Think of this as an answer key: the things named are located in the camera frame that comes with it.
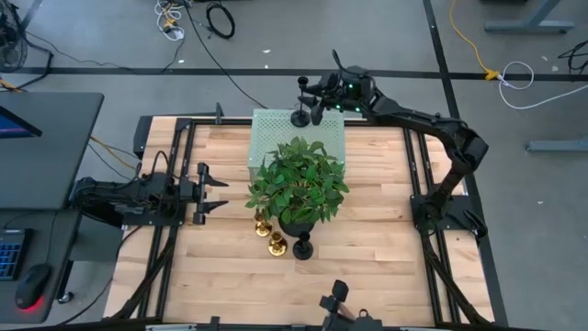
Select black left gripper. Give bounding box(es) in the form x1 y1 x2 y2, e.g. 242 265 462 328
178 162 230 226

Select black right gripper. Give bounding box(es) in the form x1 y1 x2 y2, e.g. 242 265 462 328
297 66 377 127

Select black candlestick holder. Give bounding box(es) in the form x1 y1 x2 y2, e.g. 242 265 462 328
292 231 315 261
290 75 311 129

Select gold candlestick holder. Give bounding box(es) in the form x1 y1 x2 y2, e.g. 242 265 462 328
267 229 288 257
254 209 274 238

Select green perforated metal shelf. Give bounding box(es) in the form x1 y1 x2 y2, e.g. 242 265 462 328
247 108 346 183

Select green leafy plant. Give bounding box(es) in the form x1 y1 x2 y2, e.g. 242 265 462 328
244 136 350 226

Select black plant pot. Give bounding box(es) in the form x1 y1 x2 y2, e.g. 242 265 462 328
277 215 317 239

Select dark grey desk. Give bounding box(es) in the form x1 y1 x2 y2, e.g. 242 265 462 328
0 91 106 325

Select black computer mouse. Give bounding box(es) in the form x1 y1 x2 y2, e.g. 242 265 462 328
15 263 51 310

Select computer monitor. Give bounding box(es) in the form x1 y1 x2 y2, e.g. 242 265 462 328
0 105 43 140

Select black keyboard blue keys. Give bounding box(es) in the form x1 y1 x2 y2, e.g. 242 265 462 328
0 228 28 281

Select grey desk leg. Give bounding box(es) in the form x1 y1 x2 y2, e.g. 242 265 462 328
484 0 575 34

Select grey desk foot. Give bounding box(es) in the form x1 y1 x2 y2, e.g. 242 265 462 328
526 137 588 153

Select black floor fan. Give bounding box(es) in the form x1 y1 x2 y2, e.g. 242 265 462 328
0 0 54 91

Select black aluminium table frame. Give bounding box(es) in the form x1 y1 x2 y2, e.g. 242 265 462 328
103 114 509 331

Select long black floor cable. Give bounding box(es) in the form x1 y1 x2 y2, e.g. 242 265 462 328
182 0 268 110

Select thin yellow cable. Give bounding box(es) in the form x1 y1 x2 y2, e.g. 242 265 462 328
89 135 139 171

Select black coiled cable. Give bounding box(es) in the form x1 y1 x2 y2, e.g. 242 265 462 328
205 2 236 40

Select white cable bundle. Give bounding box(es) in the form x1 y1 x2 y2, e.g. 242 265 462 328
153 0 186 42

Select black table camera mount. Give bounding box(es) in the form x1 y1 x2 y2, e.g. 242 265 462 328
319 279 385 331

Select yellow extension cable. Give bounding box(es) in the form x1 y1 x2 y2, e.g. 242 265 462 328
448 0 501 82

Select white floor cable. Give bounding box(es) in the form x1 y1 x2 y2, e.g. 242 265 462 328
498 61 588 111

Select black cable bunch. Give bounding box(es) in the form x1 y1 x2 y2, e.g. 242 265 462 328
558 39 588 74

